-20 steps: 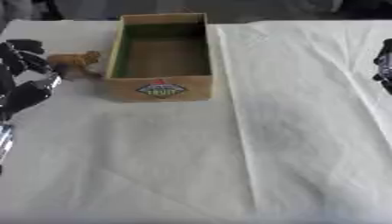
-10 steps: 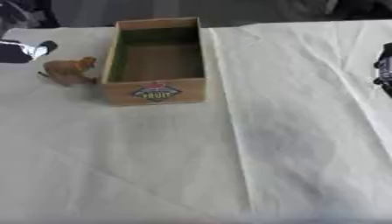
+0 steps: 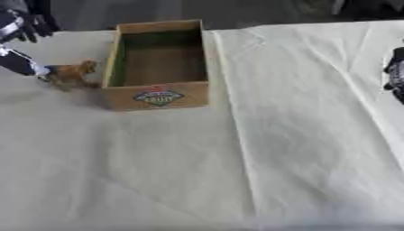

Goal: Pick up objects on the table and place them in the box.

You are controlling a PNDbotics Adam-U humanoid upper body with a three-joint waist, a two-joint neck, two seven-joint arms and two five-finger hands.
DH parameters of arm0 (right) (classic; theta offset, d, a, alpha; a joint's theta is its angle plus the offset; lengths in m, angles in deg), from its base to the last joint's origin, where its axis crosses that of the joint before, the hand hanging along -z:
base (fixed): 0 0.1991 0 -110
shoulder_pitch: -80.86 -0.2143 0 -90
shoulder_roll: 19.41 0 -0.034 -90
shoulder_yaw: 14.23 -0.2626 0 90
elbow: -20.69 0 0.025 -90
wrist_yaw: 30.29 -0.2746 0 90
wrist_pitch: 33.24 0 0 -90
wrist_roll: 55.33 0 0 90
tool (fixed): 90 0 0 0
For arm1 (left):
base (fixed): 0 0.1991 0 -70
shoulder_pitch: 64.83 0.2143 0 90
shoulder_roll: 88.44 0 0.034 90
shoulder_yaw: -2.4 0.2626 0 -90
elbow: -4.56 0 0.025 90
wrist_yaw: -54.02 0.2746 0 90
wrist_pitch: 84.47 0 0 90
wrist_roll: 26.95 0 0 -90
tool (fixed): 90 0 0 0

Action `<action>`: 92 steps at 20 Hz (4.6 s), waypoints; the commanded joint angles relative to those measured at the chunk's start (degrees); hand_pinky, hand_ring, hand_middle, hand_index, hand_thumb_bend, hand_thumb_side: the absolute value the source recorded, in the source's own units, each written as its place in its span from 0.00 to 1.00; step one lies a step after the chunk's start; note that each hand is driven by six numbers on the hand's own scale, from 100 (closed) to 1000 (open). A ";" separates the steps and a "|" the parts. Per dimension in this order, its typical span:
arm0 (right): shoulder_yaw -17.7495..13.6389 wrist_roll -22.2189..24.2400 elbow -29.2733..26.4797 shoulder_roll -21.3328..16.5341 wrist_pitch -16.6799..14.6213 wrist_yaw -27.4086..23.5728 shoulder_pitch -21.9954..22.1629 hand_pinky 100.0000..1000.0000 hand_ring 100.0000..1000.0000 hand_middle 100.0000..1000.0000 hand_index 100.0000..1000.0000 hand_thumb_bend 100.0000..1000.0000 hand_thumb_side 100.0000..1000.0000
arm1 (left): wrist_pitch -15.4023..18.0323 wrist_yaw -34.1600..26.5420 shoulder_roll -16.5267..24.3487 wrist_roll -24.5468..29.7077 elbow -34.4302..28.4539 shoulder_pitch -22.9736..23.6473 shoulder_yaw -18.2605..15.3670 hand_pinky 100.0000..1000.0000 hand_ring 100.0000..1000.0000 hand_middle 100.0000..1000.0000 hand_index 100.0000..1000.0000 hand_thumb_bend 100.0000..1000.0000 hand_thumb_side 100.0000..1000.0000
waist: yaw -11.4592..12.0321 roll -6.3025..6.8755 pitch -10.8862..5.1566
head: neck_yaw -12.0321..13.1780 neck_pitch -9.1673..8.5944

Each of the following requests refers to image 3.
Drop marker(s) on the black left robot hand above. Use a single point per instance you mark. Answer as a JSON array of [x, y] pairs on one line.
[[21, 61]]

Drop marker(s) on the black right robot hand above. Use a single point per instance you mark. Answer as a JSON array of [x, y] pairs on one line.
[[395, 72]]

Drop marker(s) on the brown toy horse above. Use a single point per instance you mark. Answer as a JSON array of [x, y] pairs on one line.
[[73, 73]]

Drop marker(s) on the tan cardboard box green inside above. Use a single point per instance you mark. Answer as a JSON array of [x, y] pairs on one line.
[[158, 64]]

